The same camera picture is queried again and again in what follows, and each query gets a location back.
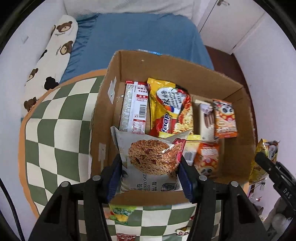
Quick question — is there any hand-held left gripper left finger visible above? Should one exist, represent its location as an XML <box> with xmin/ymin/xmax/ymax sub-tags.
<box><xmin>32</xmin><ymin>154</ymin><xmax>123</xmax><ymax>241</ymax></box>

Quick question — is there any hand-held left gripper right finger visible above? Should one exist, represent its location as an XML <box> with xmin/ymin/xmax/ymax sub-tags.
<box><xmin>178</xmin><ymin>155</ymin><xmax>270</xmax><ymax>241</ymax></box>

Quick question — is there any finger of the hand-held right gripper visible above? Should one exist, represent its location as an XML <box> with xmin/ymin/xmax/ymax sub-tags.
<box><xmin>255</xmin><ymin>152</ymin><xmax>279</xmax><ymax>176</ymax></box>

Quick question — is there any yellow panda snack packet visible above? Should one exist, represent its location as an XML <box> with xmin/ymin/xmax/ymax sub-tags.
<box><xmin>248</xmin><ymin>138</ymin><xmax>280</xmax><ymax>184</ymax></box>

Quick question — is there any orange panda snack packet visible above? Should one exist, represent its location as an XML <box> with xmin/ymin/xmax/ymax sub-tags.
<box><xmin>194</xmin><ymin>142</ymin><xmax>221</xmax><ymax>178</ymax></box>

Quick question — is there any small pale snack packet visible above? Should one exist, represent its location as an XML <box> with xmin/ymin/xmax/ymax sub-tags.
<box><xmin>183</xmin><ymin>135</ymin><xmax>201</xmax><ymax>166</ymax></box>

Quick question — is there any oat cookie packet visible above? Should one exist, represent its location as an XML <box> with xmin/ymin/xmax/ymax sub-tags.
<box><xmin>110</xmin><ymin>126</ymin><xmax>192</xmax><ymax>193</ymax></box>

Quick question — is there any red panda snack packet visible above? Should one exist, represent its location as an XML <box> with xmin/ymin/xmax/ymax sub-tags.
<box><xmin>212</xmin><ymin>99</ymin><xmax>238</xmax><ymax>139</ymax></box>

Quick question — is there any white chocolate biscuit packet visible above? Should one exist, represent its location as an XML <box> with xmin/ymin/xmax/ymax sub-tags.
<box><xmin>193</xmin><ymin>99</ymin><xmax>219</xmax><ymax>142</ymax></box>

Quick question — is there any long white red packet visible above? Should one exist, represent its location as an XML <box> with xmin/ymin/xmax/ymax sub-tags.
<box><xmin>119</xmin><ymin>80</ymin><xmax>148</xmax><ymax>135</ymax></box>

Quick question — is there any yellow instant noodle packet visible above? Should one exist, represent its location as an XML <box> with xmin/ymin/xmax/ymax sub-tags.
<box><xmin>147</xmin><ymin>77</ymin><xmax>194</xmax><ymax>139</ymax></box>

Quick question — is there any cardboard box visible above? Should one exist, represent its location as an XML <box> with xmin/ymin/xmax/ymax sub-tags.
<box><xmin>90</xmin><ymin>50</ymin><xmax>258</xmax><ymax>205</ymax></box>

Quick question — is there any green candy packet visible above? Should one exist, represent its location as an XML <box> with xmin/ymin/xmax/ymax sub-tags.
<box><xmin>109</xmin><ymin>204</ymin><xmax>137</xmax><ymax>225</ymax></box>

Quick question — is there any tan panda snack packet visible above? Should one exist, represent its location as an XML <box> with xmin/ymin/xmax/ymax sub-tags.
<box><xmin>175</xmin><ymin>228</ymin><xmax>191</xmax><ymax>237</ymax></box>

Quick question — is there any green white checkered mat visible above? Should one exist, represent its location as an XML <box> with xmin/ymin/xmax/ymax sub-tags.
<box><xmin>18</xmin><ymin>69</ymin><xmax>250</xmax><ymax>241</ymax></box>

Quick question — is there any white bear print pillow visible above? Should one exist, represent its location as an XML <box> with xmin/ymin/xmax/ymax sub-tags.
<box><xmin>23</xmin><ymin>15</ymin><xmax>79</xmax><ymax>114</ymax></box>

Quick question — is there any white door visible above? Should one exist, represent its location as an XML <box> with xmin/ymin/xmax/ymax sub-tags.
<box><xmin>198</xmin><ymin>0</ymin><xmax>265</xmax><ymax>54</ymax></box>

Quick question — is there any blue bed sheet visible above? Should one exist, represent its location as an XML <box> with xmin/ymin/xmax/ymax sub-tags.
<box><xmin>59</xmin><ymin>13</ymin><xmax>214</xmax><ymax>82</ymax></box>

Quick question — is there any white textured pillow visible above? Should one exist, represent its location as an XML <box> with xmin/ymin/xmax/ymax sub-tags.
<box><xmin>63</xmin><ymin>0</ymin><xmax>200</xmax><ymax>20</ymax></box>

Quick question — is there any black cable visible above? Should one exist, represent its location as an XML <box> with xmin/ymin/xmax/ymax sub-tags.
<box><xmin>0</xmin><ymin>178</ymin><xmax>25</xmax><ymax>241</ymax></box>

